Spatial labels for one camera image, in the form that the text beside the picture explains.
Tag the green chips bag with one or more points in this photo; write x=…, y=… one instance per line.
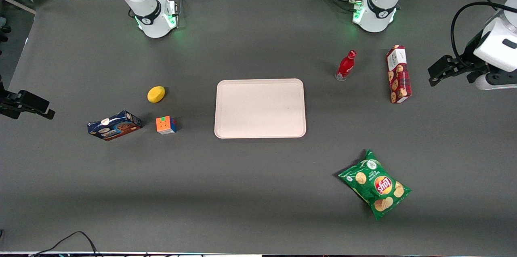
x=375, y=184

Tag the colourful puzzle cube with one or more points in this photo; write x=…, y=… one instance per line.
x=164, y=125

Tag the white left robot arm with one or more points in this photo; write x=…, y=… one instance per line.
x=377, y=10

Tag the red bottle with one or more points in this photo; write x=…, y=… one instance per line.
x=346, y=67

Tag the pale pink tray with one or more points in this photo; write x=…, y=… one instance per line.
x=260, y=107

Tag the yellow lemon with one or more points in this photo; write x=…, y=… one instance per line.
x=156, y=94

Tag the blue cookie box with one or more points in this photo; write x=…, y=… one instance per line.
x=115, y=126

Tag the black mounted device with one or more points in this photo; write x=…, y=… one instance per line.
x=26, y=103

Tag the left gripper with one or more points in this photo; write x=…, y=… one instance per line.
x=467, y=64

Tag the red cookie box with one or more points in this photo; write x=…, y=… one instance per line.
x=400, y=83

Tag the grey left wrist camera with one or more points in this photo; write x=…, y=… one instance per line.
x=497, y=82

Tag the dark chair base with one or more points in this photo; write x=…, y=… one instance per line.
x=3, y=28

